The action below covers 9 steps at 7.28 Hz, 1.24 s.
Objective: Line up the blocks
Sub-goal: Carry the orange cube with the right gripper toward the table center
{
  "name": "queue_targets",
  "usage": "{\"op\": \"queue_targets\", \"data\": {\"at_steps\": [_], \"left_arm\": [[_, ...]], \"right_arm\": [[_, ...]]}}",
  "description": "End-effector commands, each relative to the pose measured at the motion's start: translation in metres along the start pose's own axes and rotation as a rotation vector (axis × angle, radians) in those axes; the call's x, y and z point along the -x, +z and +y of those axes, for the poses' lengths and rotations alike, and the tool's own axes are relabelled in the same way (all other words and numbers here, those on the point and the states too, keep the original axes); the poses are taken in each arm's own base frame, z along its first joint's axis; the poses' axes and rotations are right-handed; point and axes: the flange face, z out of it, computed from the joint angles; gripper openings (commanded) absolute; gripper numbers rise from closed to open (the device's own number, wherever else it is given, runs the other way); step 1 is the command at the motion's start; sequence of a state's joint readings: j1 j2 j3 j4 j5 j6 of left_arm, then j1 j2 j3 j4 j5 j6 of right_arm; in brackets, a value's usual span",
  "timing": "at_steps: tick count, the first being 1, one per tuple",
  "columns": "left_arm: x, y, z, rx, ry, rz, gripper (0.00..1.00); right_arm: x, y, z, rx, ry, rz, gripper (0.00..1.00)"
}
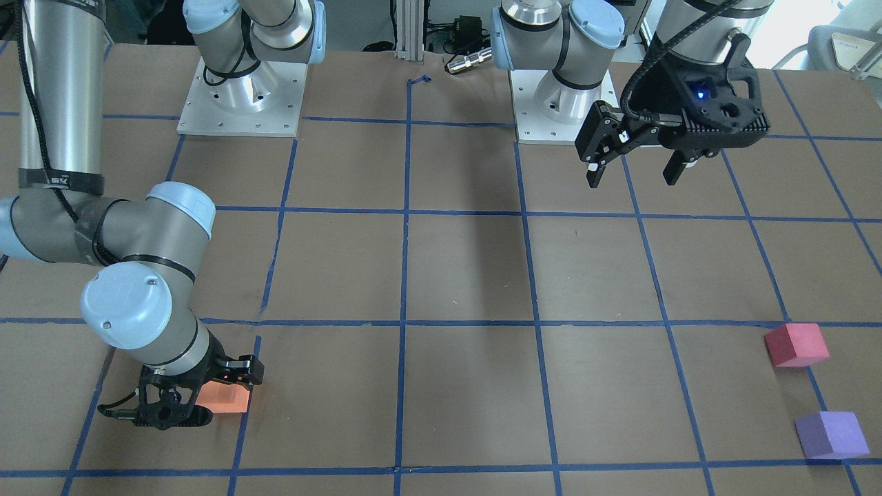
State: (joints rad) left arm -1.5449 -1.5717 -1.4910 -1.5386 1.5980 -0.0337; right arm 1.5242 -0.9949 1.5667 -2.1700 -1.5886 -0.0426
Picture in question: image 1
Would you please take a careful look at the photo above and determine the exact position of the aluminium frame post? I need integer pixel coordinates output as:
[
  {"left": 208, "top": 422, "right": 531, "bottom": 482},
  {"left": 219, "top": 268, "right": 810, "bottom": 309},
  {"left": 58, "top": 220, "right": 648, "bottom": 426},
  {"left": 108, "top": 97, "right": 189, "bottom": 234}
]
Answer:
[{"left": 390, "top": 0, "right": 429, "bottom": 62}]

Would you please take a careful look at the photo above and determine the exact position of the purple foam block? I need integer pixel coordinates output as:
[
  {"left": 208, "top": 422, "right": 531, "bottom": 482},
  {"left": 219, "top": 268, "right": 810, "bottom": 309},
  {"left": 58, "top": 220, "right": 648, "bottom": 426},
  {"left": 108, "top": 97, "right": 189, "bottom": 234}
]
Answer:
[{"left": 794, "top": 411, "right": 870, "bottom": 459}]

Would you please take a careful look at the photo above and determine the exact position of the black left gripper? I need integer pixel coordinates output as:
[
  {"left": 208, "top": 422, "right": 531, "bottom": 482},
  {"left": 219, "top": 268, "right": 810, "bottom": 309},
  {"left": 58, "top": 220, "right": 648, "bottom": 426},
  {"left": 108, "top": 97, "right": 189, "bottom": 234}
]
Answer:
[{"left": 575, "top": 34, "right": 770, "bottom": 189}]

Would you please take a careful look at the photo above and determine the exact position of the red foam block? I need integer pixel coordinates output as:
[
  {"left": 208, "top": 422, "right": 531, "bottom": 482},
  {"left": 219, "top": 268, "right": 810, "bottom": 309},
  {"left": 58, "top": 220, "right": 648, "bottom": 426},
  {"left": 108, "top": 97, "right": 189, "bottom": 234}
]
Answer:
[{"left": 763, "top": 322, "right": 830, "bottom": 368}]

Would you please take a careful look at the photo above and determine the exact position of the orange foam block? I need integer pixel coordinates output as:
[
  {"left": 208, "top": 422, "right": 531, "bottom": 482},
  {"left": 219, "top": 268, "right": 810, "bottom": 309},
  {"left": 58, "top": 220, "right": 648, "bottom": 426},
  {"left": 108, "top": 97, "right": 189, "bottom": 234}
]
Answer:
[{"left": 196, "top": 381, "right": 251, "bottom": 414}]

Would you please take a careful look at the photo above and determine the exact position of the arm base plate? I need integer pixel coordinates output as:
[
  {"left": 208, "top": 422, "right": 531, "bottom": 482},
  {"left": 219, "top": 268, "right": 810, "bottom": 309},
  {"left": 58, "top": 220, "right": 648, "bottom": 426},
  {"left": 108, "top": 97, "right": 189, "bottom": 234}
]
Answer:
[
  {"left": 177, "top": 61, "right": 309, "bottom": 138},
  {"left": 509, "top": 70, "right": 618, "bottom": 145}
]

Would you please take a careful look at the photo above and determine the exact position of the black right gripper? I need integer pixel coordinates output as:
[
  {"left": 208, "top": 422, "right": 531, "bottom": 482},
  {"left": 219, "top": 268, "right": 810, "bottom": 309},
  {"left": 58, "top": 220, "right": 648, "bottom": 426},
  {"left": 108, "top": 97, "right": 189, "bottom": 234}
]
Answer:
[{"left": 134, "top": 331, "right": 265, "bottom": 431}]

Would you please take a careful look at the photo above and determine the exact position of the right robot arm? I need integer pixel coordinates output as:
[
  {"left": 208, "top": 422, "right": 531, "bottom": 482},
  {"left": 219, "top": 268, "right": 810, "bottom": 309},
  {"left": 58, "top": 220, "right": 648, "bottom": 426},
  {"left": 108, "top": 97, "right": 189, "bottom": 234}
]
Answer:
[{"left": 2, "top": 1, "right": 265, "bottom": 430}]

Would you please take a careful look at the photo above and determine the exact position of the silver cylindrical connector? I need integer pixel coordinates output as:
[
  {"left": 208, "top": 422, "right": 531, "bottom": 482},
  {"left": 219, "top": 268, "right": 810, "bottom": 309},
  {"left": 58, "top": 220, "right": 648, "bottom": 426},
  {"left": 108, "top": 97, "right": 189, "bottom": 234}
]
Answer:
[{"left": 444, "top": 48, "right": 493, "bottom": 75}]

